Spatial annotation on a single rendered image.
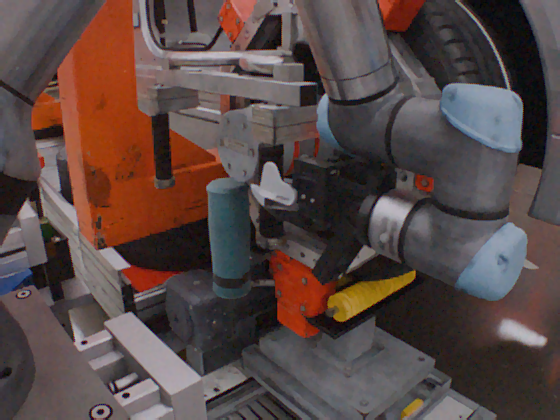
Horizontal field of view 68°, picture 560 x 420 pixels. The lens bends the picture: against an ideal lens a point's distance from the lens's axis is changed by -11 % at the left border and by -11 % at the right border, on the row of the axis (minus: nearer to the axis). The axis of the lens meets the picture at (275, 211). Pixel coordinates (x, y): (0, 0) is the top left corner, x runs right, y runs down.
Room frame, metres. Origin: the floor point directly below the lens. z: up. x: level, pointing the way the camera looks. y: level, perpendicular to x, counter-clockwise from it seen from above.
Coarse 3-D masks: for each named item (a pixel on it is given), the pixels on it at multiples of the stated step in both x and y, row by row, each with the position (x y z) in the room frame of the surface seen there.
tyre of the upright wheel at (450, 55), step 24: (432, 0) 0.80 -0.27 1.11; (432, 24) 0.75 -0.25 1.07; (456, 24) 0.78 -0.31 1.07; (432, 48) 0.75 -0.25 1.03; (456, 48) 0.72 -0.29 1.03; (480, 48) 0.78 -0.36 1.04; (504, 48) 0.85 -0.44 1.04; (432, 72) 0.75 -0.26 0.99; (456, 72) 0.71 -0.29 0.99; (480, 72) 0.74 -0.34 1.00; (384, 264) 0.79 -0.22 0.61
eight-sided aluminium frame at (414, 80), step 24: (264, 0) 0.95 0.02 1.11; (288, 0) 0.89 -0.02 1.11; (264, 24) 0.97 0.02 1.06; (240, 48) 1.01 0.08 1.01; (264, 48) 1.03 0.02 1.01; (408, 48) 0.75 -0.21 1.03; (240, 72) 1.06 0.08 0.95; (408, 72) 0.69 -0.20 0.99; (432, 96) 0.69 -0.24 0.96; (288, 240) 0.89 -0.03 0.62; (312, 240) 0.89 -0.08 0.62; (312, 264) 0.83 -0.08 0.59; (360, 264) 0.79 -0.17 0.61
